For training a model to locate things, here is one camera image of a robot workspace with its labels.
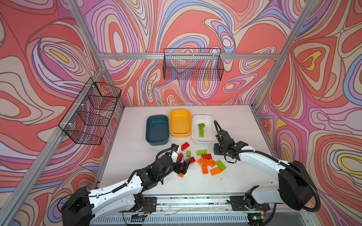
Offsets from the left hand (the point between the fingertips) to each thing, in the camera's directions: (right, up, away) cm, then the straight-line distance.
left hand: (186, 157), depth 77 cm
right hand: (+21, +1, +12) cm, 24 cm away
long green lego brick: (+21, -7, +10) cm, 25 cm away
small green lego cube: (+2, -2, +14) cm, 15 cm away
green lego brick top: (+10, -1, +14) cm, 17 cm away
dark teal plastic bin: (-21, +13, +27) cm, 36 cm away
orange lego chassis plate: (+15, -6, +10) cm, 19 cm away
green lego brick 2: (+12, +11, +25) cm, 29 cm away
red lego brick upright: (-3, -3, +13) cm, 14 cm away
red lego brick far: (0, +2, +18) cm, 18 cm away
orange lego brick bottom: (-3, -12, +6) cm, 14 cm away
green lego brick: (+12, +16, +28) cm, 35 cm away
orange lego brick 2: (+18, -10, +7) cm, 22 cm away
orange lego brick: (+12, -11, +9) cm, 18 cm away
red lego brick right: (+14, -3, +12) cm, 19 cm away
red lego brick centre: (+5, -5, +12) cm, 14 cm away
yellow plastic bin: (-3, +18, +31) cm, 36 cm away
